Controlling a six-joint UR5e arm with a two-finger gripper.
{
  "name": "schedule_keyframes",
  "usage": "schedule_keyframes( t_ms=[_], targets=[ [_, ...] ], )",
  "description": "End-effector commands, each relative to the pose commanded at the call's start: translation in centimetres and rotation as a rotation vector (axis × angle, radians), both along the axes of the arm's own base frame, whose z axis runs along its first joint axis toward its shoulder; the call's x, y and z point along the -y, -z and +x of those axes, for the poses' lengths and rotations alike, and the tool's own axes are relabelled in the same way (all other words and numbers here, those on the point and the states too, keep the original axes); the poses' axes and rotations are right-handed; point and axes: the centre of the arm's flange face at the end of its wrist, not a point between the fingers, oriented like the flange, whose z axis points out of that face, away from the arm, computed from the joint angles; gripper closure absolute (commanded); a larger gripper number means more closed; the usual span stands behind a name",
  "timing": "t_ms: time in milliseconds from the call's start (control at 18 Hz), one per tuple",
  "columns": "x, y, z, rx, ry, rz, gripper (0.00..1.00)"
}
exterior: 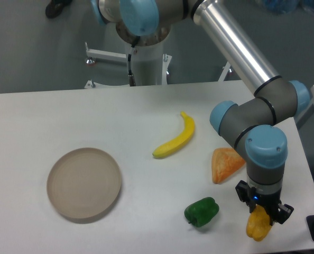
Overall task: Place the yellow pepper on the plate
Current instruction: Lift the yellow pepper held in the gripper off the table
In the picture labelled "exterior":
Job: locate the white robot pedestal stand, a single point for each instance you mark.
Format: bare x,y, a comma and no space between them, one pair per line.
180,54

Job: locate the beige round plate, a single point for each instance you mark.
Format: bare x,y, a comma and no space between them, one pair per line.
83,184

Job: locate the yellow toy banana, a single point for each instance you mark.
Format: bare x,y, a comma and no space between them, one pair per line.
177,143

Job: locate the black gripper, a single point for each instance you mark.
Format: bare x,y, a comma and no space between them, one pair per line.
266,196

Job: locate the orange triangular toy sandwich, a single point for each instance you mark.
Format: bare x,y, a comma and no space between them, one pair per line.
224,163

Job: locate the blue plastic bag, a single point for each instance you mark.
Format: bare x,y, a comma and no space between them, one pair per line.
285,7

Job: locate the black shoe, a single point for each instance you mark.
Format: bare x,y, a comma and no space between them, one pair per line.
54,9

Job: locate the green toy bell pepper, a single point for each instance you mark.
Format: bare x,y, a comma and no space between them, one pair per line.
201,212

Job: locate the yellow toy bell pepper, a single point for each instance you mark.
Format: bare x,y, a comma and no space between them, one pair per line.
258,224

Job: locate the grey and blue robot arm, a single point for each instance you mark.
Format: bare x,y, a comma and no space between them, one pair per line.
249,128

